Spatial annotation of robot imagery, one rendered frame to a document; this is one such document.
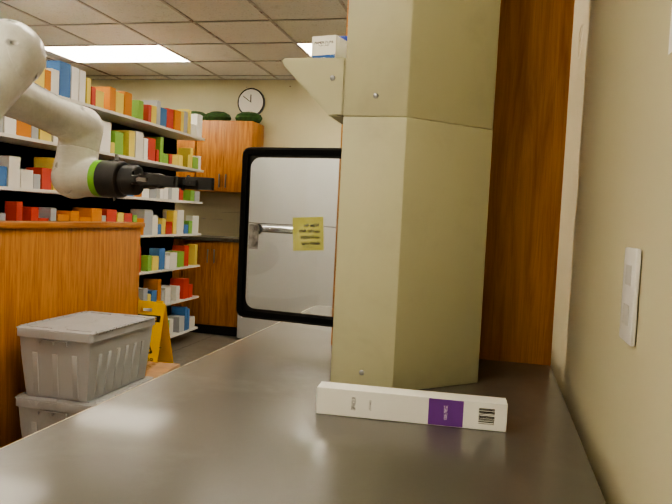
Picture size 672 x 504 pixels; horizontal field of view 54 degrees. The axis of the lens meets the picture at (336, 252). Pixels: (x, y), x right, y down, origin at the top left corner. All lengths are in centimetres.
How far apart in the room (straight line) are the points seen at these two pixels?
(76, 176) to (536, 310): 114
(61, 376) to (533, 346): 238
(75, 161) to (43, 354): 174
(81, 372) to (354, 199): 234
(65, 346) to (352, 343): 229
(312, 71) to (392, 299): 42
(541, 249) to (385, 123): 52
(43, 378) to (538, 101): 262
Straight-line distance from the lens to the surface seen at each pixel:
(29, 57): 139
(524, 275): 150
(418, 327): 118
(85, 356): 327
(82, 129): 179
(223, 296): 670
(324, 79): 118
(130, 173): 171
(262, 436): 92
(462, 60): 124
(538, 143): 150
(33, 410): 348
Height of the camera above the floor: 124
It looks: 3 degrees down
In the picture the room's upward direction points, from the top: 3 degrees clockwise
